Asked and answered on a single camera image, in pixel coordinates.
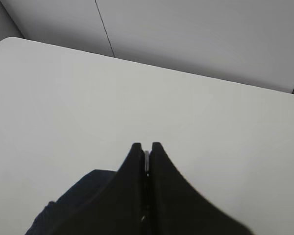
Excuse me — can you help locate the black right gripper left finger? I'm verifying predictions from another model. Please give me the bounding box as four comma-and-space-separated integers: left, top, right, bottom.
48, 143, 147, 235

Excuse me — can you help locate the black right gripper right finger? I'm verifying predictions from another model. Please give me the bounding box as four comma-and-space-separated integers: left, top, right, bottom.
147, 142, 252, 235

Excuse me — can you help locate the navy blue lunch bag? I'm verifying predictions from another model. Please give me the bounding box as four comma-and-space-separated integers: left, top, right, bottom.
26, 169, 116, 235

